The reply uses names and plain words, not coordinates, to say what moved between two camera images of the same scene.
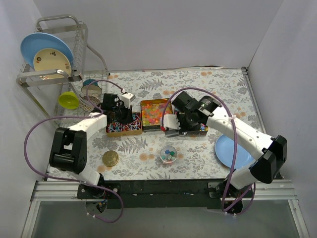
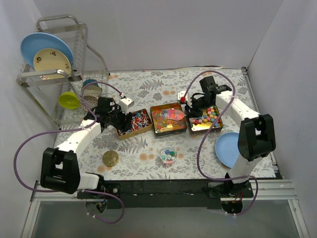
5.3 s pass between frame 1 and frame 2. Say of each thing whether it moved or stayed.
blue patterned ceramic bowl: stayed
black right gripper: moved
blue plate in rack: stayed
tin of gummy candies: moved
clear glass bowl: stayed
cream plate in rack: stayed
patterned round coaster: stayed
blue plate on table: stayed
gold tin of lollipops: moved
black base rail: stayed
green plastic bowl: stayed
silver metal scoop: moved
